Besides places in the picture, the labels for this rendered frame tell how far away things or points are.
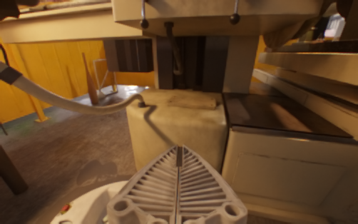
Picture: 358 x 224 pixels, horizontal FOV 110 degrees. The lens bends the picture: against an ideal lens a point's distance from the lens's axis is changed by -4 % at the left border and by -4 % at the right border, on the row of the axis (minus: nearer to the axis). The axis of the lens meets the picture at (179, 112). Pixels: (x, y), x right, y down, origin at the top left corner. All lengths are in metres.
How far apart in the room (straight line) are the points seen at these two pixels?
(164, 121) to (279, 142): 0.59
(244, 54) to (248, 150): 0.77
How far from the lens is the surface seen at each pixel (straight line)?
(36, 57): 2.87
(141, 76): 3.45
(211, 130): 0.73
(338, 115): 1.04
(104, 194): 0.78
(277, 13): 0.63
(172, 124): 0.75
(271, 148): 0.83
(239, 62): 1.26
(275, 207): 1.18
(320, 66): 0.90
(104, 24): 1.13
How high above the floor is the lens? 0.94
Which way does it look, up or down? 24 degrees down
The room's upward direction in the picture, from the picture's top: straight up
